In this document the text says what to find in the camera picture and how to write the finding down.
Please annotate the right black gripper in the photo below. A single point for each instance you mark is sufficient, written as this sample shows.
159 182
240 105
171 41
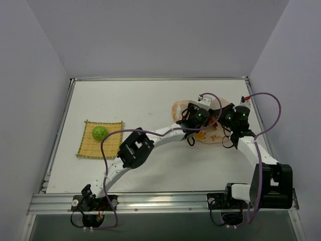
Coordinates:
224 120

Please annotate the translucent banana print plastic bag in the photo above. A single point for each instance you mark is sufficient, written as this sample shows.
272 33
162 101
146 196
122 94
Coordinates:
214 135

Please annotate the green round fake fruit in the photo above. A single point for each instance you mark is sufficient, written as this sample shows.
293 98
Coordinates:
99 133

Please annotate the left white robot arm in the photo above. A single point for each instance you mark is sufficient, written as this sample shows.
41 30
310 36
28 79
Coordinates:
135 150

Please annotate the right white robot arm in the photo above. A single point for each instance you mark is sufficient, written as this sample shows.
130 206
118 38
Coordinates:
272 182

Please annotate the yellow bamboo mat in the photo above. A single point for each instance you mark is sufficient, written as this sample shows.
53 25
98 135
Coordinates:
90 148

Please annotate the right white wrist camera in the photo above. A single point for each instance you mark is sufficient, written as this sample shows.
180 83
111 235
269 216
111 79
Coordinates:
245 102

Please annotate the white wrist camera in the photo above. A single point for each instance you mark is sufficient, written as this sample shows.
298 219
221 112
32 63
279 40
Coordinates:
245 102
204 102

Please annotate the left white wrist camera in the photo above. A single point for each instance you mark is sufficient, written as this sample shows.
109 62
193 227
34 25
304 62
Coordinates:
204 102

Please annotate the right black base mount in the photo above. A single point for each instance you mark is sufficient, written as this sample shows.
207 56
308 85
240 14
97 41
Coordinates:
232 214

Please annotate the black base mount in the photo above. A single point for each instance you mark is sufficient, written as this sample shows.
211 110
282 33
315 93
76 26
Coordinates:
232 214
92 211

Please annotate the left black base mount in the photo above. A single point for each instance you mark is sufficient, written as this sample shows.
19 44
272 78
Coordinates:
92 211

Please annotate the aluminium front rail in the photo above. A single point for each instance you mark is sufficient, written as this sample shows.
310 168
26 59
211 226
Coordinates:
175 202

